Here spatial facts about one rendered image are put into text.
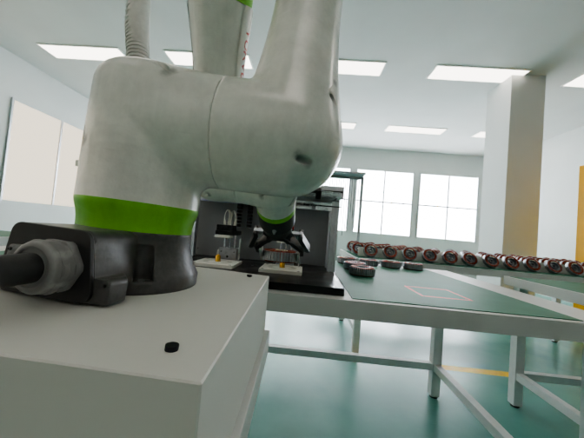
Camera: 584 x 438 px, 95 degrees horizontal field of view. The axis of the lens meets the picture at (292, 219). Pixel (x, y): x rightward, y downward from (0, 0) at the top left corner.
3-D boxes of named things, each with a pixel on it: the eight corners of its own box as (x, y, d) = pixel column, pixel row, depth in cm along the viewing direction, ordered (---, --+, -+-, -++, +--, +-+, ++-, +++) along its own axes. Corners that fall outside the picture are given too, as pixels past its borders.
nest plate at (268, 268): (301, 275, 92) (301, 272, 92) (258, 271, 93) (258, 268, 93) (301, 269, 107) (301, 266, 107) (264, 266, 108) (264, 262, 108)
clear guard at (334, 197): (341, 208, 84) (342, 189, 84) (265, 202, 85) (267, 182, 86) (331, 214, 117) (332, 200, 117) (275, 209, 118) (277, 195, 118)
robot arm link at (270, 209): (295, 191, 49) (304, 149, 55) (229, 182, 50) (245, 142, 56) (295, 230, 61) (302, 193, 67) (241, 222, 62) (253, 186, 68)
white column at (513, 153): (534, 320, 356) (546, 76, 368) (498, 316, 358) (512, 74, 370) (505, 308, 405) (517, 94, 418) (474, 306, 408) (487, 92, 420)
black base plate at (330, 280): (343, 296, 77) (344, 288, 77) (127, 275, 80) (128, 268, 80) (328, 271, 124) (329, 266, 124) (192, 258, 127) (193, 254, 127)
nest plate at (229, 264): (231, 269, 93) (232, 265, 93) (189, 265, 94) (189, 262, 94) (242, 263, 108) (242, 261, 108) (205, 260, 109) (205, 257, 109)
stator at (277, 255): (296, 264, 81) (297, 252, 81) (259, 261, 81) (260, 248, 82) (297, 261, 92) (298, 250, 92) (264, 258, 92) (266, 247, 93)
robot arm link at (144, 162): (191, 240, 26) (219, 48, 27) (32, 219, 26) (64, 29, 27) (227, 237, 39) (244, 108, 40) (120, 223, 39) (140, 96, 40)
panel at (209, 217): (331, 266, 124) (336, 202, 125) (190, 254, 127) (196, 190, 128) (331, 266, 125) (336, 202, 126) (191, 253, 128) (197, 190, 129)
